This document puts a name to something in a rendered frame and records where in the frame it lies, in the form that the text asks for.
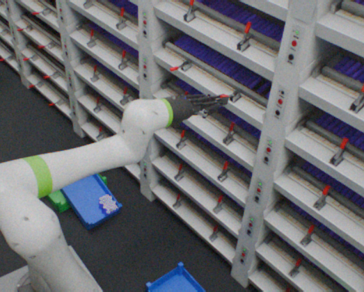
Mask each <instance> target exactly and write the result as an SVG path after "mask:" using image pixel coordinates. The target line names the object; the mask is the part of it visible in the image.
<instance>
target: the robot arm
mask: <svg viewBox="0 0 364 292"><path fill-rule="evenodd" d="M221 95H225V94H224V93H223V94H220V95H215V96H211V95H210V94H207V96H205V94H196V95H180V97H176V96H175V95H173V96H170V97H163V98H159V99H137V100H135V101H133V102H131V103H130V104H129V105H128V106H127V107H126V109H125V111H124V114H123V117H122V122H121V125H120V128H119V130H118V133H117V134H116V135H114V136H112V137H110V138H107V139H104V140H101V141H99V142H96V143H93V144H90V145H86V146H83V147H78V148H75V149H69V150H65V151H62V152H54V153H49V154H42V155H37V156H31V157H27V158H23V159H17V160H14V161H9V162H5V163H0V231H1V232H2V234H3V236H4V238H5V240H6V242H7V244H8V245H9V246H10V247H11V248H12V249H13V250H14V251H15V252H16V253H18V254H19V255H20V256H21V257H23V258H24V259H25V260H26V261H27V263H28V268H29V277H30V281H31V283H29V284H27V285H24V286H22V287H19V288H18V289H17V292H99V290H98V287H97V284H96V283H95V281H94V279H93V278H92V277H91V276H90V275H89V274H88V273H87V272H86V271H85V270H84V269H83V268H82V267H81V266H80V265H79V262H78V261H77V260H76V259H75V257H74V255H73V254H72V252H71V251H70V249H69V247H68V244H67V242H66V240H65V237H64V235H63V232H62V229H61V226H60V222H59V221H58V218H57V216H56V214H55V213H54V212H53V211H52V210H51V209H50V208H49V207H47V206H46V205H45V204H43V203H42V202H41V201H40V200H39V199H40V198H41V197H44V196H46V195H48V194H51V193H53V192H55V191H57V190H60V189H62V188H64V187H66V186H68V185H70V184H72V183H74V182H76V181H79V180H80V179H83V178H86V177H89V176H91V175H93V174H96V173H98V172H102V171H107V170H111V169H114V168H119V167H123V166H127V165H134V164H136V163H138V162H139V161H141V160H142V159H143V157H144V155H145V151H146V149H147V146H148V143H149V141H150V139H151V137H152V135H153V133H154V132H155V131H156V130H158V129H161V128H166V129H168V128H169V127H172V126H175V125H179V124H181V123H182V122H183V121H184V120H188V119H189V118H190V117H191V116H192V115H201V116H202V118H203V119H205V118H206V117H207V116H208V115H211V114H213V113H215V112H217V111H219V107H220V106H223V105H227V104H228V101H229V98H230V97H229V96H226V97H220V96H221Z"/></svg>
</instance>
